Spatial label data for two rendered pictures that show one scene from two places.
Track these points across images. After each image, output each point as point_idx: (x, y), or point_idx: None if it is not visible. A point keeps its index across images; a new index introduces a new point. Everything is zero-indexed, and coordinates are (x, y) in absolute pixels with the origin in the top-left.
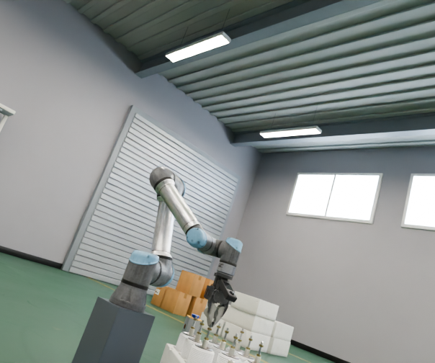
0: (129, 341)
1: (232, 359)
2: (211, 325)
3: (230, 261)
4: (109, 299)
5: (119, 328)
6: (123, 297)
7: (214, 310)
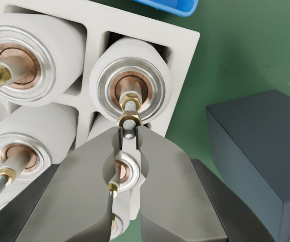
0: (289, 139)
1: (25, 19)
2: (129, 127)
3: None
4: None
5: None
6: None
7: (146, 181)
